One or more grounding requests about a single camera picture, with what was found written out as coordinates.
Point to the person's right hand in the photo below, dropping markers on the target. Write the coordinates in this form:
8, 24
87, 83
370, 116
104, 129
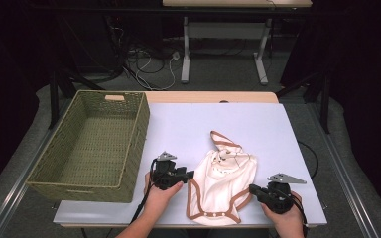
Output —
289, 219

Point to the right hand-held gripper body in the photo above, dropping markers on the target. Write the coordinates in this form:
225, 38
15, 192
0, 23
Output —
278, 198

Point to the black horizontal bar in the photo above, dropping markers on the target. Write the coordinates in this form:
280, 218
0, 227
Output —
112, 12

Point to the wooden desk with white legs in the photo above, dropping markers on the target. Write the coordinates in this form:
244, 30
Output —
228, 30

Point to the white table mat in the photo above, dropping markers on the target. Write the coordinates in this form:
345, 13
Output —
244, 119

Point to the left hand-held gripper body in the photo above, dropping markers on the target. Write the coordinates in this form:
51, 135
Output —
163, 172

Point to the person's left hand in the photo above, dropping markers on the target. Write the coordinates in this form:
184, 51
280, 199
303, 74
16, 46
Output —
158, 200

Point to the green woven basket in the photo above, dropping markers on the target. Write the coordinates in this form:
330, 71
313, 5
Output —
96, 148

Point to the aluminium floor rail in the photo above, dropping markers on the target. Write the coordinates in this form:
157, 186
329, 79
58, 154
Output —
13, 191
347, 178

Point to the cream baby bodysuit brown trim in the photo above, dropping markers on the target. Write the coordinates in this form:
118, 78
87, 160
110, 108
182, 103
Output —
221, 185

